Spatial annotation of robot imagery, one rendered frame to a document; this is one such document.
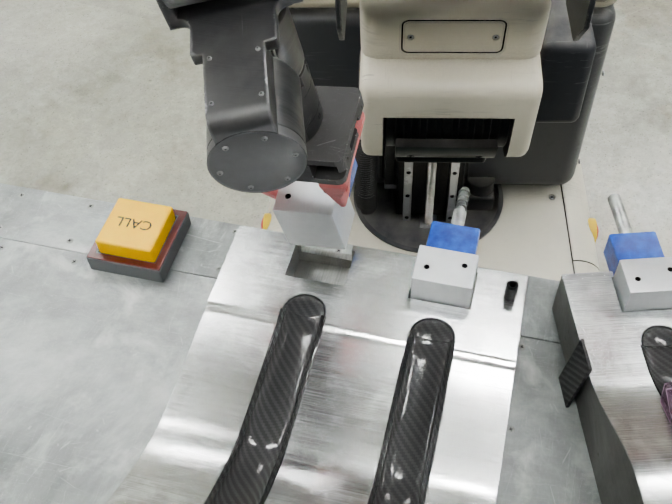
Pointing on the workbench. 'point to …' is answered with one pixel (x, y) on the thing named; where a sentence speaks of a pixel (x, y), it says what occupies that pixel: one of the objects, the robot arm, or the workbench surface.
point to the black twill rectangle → (575, 373)
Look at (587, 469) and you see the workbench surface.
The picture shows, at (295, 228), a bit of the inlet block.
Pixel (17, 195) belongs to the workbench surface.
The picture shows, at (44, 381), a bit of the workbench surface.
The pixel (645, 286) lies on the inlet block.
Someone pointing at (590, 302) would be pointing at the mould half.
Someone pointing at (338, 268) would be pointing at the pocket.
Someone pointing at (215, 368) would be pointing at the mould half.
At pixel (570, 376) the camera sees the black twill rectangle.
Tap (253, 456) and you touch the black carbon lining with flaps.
